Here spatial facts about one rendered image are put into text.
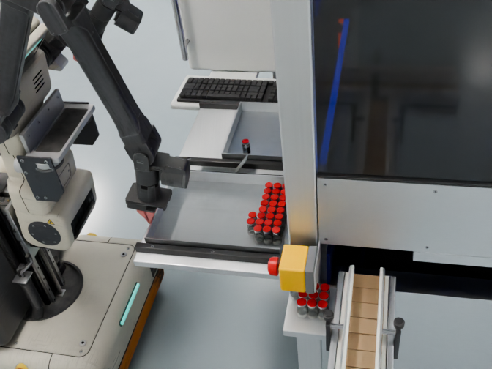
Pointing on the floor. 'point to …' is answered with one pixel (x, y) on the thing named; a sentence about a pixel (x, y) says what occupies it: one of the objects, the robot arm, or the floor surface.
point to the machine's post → (298, 134)
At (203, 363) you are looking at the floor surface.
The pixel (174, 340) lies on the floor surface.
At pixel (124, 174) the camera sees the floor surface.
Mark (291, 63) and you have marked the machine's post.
